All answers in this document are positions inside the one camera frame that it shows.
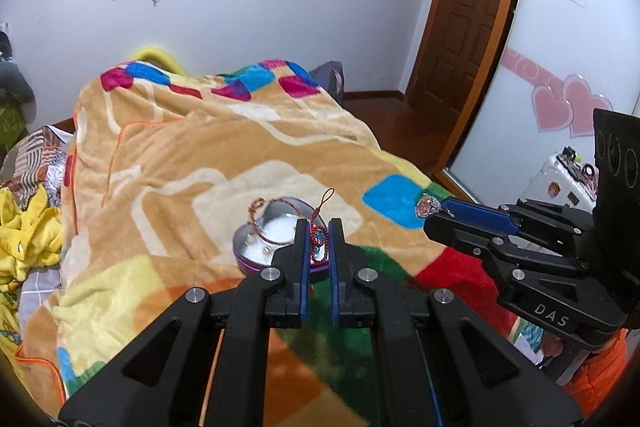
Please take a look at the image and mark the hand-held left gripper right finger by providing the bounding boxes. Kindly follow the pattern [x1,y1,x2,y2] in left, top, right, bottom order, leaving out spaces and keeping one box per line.
[327,217,583,427]

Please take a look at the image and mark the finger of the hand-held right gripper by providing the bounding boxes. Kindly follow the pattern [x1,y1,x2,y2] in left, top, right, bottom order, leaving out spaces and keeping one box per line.
[440,199,596,253]
[424,213,586,278]

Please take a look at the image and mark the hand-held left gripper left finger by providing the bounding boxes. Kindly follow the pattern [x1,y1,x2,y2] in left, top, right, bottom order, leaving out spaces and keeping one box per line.
[59,218,310,427]

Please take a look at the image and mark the pink gem ring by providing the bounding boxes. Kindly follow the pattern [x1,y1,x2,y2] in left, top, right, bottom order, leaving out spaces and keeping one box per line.
[416,196,453,220]

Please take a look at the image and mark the red cord charm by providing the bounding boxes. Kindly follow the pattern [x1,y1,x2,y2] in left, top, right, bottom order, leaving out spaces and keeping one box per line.
[307,188,335,265]

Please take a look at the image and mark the purple heart-shaped tin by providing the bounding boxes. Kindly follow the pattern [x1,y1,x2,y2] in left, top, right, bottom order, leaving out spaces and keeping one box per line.
[232,198,333,280]

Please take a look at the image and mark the gold red braided bracelet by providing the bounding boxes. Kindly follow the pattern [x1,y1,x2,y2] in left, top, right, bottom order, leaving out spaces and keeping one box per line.
[248,198,281,253]

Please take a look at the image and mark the white stickered suitcase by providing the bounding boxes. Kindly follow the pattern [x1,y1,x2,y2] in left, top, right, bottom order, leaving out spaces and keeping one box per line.
[520,152,598,208]

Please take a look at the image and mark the cluttered small trinkets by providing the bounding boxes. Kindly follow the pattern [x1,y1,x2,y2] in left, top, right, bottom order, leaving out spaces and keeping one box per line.
[557,147,598,188]

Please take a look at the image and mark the white heart-print wardrobe door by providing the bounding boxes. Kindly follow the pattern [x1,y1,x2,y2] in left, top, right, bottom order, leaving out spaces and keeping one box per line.
[445,0,640,208]

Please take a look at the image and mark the colourful patchwork fleece blanket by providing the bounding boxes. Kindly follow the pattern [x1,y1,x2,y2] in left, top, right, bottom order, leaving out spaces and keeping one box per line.
[15,59,521,427]

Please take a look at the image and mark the brown wooden door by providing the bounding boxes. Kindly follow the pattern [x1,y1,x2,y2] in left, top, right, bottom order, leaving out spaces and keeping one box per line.
[405,0,516,128]

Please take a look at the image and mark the patterned bed sheet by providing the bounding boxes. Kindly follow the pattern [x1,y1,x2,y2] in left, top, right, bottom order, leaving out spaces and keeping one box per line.
[0,267,63,373]

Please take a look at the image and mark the yellow cloth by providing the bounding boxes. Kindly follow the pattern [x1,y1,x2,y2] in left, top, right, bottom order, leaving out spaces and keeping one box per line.
[0,187,63,303]

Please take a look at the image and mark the yellow tube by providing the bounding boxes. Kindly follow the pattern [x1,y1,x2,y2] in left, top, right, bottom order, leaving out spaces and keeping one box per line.
[132,46,186,75]

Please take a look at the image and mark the striped patterned bedding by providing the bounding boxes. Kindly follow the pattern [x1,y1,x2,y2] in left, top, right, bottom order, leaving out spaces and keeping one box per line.
[0,124,76,202]

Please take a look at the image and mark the green patterned cloth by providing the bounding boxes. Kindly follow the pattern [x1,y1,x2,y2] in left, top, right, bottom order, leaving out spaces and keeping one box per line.
[0,104,26,152]

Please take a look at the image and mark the grey cushion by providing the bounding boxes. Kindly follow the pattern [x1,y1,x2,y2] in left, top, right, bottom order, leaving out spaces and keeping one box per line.
[0,62,36,105]

